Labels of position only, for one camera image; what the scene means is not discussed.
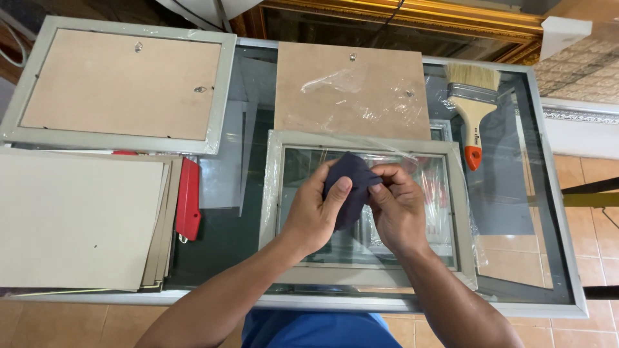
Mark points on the red utility knife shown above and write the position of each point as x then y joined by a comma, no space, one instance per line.
188,200

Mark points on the person's left hand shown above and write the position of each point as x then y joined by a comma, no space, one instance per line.
309,217

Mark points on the grey picture frame with glass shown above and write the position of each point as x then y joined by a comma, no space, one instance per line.
367,212

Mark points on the person's blue shorts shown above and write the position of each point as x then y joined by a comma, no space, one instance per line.
317,329

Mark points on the grey picture frame with backing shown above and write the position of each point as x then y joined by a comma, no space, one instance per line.
118,84

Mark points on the stack of grey cardboard sheets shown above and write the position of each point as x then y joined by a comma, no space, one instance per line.
82,222

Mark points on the clear plastic wrap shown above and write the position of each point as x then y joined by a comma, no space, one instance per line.
358,96

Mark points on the ornate white frame moulding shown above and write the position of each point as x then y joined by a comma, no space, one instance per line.
580,126

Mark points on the wooden paint brush orange tip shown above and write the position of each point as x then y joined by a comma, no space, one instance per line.
473,111

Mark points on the dark blue cloth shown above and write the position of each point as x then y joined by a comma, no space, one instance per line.
349,188

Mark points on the person's right hand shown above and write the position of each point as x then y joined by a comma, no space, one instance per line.
399,212

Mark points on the large gold picture frame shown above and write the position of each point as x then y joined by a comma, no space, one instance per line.
396,29

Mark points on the glass display table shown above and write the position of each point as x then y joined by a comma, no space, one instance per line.
532,217

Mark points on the white foam block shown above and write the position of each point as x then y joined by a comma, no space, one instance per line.
563,34

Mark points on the brown frame backing board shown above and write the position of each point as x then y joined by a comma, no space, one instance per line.
350,92

